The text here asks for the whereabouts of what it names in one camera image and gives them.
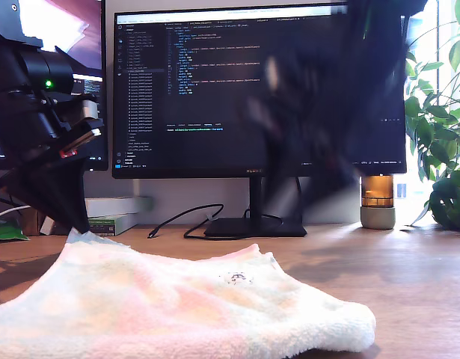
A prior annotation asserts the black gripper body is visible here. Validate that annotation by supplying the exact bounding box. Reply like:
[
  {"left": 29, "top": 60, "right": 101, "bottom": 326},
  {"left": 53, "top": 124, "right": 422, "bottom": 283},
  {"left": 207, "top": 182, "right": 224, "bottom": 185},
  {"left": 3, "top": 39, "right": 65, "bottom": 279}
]
[{"left": 0, "top": 88, "right": 105, "bottom": 168}]

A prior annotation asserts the pastel checked tea towel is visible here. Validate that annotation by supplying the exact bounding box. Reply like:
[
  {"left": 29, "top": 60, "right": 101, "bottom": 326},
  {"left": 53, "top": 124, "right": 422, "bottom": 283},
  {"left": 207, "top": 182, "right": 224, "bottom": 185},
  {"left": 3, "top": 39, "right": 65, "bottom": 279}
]
[{"left": 0, "top": 227, "right": 377, "bottom": 359}]

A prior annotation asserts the long white box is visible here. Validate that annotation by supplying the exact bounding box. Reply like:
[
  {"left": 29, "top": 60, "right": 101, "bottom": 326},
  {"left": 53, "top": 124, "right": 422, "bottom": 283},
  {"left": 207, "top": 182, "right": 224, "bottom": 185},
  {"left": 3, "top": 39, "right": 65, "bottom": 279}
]
[{"left": 84, "top": 196, "right": 155, "bottom": 218}]

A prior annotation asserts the green and white box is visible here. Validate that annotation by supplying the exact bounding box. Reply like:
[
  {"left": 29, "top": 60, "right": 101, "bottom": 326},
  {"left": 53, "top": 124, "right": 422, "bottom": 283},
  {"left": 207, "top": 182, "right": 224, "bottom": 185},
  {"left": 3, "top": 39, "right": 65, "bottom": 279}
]
[{"left": 87, "top": 213, "right": 139, "bottom": 238}]

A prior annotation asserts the brown cardboard box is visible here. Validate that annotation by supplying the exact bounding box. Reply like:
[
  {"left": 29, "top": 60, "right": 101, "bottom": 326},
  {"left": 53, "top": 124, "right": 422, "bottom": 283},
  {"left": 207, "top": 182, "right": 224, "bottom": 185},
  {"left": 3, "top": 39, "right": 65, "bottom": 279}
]
[{"left": 21, "top": 207, "right": 47, "bottom": 237}]

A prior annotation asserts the green pouch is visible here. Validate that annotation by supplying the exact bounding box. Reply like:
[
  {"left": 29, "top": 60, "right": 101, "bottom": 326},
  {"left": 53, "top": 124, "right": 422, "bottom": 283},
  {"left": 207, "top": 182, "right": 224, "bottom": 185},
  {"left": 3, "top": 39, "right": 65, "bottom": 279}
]
[{"left": 0, "top": 218, "right": 30, "bottom": 242}]

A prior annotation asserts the black monitor with purple terminal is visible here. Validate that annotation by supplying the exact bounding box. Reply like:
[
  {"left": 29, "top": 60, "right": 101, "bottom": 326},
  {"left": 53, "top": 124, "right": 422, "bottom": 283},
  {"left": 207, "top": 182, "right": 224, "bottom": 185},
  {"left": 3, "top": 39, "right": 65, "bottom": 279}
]
[{"left": 0, "top": 0, "right": 109, "bottom": 173}]

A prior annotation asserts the black Huawei monitor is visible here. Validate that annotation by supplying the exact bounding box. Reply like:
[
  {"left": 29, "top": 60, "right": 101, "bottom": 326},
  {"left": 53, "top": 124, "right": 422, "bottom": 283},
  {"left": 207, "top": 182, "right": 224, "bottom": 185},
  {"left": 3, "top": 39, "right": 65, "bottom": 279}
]
[{"left": 111, "top": 3, "right": 407, "bottom": 180}]

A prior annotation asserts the black monitor stand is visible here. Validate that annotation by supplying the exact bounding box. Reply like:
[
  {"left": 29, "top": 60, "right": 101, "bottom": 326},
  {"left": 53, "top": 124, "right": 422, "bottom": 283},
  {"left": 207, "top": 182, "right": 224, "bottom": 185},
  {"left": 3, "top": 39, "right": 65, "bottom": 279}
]
[{"left": 203, "top": 177, "right": 307, "bottom": 239}]

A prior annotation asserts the amber bottle in green cup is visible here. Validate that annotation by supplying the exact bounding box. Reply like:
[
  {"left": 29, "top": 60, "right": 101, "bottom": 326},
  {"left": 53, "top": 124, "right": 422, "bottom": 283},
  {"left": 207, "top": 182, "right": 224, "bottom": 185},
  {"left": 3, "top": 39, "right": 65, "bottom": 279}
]
[{"left": 359, "top": 174, "right": 396, "bottom": 230}]

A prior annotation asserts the green leafy houseplant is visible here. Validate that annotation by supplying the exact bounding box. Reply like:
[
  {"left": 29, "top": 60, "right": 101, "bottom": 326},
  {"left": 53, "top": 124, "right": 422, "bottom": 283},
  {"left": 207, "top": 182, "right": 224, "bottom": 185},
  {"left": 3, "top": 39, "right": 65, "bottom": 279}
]
[{"left": 401, "top": 0, "right": 460, "bottom": 233}]

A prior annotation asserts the white cable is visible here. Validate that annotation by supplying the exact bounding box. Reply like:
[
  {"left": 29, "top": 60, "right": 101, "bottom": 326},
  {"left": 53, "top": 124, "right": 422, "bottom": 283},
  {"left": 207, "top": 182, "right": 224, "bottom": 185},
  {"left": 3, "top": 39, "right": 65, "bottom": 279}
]
[{"left": 0, "top": 203, "right": 33, "bottom": 223}]

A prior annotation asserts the thin black cable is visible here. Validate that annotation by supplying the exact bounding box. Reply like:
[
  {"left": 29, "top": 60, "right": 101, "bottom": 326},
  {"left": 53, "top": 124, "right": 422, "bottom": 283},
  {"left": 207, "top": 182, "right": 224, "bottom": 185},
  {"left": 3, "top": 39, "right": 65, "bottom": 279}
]
[{"left": 0, "top": 170, "right": 23, "bottom": 216}]

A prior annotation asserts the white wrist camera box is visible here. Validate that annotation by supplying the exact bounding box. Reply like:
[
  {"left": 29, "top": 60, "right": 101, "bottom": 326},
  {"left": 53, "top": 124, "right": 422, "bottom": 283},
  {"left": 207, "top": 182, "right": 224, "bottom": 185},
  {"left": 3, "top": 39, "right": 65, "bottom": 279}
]
[{"left": 81, "top": 94, "right": 100, "bottom": 120}]

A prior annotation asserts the black USB cable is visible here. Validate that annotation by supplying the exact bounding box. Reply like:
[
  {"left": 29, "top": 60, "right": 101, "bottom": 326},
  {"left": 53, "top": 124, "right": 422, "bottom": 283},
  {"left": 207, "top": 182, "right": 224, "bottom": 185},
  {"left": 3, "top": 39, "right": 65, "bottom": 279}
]
[{"left": 147, "top": 203, "right": 285, "bottom": 241}]

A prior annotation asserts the black monitor power cable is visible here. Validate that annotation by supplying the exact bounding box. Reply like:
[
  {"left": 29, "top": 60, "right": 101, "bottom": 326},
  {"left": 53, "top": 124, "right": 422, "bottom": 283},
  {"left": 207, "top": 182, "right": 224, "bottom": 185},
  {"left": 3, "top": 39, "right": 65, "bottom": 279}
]
[{"left": 294, "top": 177, "right": 304, "bottom": 221}]

